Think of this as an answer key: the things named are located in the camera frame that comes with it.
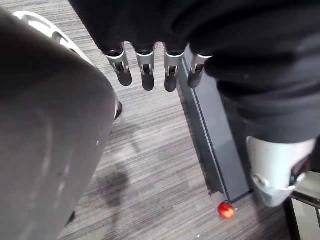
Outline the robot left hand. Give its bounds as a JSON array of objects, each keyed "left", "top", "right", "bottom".
[{"left": 68, "top": 0, "right": 320, "bottom": 208}]

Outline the dark grey shelf unit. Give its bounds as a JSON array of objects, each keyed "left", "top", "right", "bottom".
[{"left": 177, "top": 46, "right": 254, "bottom": 204}]

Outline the small red ball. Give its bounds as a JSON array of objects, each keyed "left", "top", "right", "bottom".
[{"left": 217, "top": 201, "right": 236, "bottom": 221}]

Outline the stainless steel table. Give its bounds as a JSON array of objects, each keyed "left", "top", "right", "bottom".
[{"left": 283, "top": 171, "right": 320, "bottom": 240}]

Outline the robot left leg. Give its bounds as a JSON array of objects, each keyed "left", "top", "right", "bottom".
[{"left": 0, "top": 4, "right": 124, "bottom": 240}]

